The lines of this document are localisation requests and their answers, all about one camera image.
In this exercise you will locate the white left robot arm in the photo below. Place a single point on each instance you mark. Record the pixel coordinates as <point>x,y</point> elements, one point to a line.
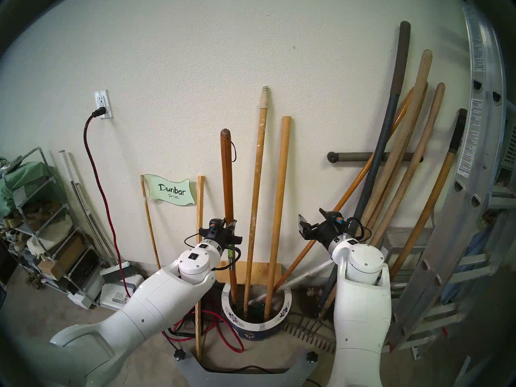
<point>161,305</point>

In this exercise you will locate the green checked cloth bag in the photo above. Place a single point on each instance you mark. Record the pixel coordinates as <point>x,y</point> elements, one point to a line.
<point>24,176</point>

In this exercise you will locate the plain light wooden dowel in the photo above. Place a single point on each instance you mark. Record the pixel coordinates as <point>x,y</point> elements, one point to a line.
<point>280,180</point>

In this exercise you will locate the metal rake head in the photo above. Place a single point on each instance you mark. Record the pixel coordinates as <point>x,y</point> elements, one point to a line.
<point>306,329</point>

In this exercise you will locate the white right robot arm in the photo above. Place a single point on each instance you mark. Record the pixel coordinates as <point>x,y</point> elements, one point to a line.
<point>363,309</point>

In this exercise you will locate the white dustpan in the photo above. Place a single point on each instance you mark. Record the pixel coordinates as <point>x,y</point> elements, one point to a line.
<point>115,295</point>

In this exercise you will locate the flat light wooden slat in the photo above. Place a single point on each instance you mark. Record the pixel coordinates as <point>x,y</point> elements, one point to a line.
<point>200,204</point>

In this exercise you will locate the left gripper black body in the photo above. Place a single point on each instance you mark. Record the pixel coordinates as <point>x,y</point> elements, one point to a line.
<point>219,238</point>

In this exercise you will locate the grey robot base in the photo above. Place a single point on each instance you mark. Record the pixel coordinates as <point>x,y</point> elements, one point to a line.
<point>242,380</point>

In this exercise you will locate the thin white tube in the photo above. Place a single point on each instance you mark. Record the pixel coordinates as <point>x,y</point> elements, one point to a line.
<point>70,172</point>

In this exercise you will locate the brown cardboard box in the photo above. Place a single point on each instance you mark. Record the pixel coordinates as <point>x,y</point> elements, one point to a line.
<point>64,255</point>

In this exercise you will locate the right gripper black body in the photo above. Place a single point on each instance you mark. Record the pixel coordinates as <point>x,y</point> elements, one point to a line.
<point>330,231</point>

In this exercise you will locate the light wooden board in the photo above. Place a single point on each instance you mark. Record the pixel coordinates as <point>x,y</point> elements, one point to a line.
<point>260,272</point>

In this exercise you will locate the paint-speckled pole with threaded tip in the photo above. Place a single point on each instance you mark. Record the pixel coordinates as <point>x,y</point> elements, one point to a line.
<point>260,148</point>

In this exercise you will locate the small white plastic box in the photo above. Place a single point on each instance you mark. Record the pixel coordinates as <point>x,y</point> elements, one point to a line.
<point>84,298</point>

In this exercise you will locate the thin metal rod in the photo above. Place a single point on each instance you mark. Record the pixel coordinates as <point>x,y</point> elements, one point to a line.
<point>90,221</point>

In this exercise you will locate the aluminium ladder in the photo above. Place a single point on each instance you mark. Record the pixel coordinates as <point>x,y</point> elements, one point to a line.
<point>479,148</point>

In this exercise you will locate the green Dunbar Drive paper flag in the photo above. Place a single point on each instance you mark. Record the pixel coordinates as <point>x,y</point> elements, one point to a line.
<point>169,190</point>

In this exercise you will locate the thin bamboo flag stick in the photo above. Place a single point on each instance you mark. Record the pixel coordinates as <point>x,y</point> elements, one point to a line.
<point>150,225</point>

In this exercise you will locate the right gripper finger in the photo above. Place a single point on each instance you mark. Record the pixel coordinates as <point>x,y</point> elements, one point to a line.
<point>325,213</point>
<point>305,223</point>

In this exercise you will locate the floral ceramic pot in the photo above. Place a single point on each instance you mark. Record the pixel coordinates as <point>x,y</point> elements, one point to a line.
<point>250,329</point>

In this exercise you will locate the white wall outlet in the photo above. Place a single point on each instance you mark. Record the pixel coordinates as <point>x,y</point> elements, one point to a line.
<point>101,100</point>

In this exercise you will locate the grey broom brush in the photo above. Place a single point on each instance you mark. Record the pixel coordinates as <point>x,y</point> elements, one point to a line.
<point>117,271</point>

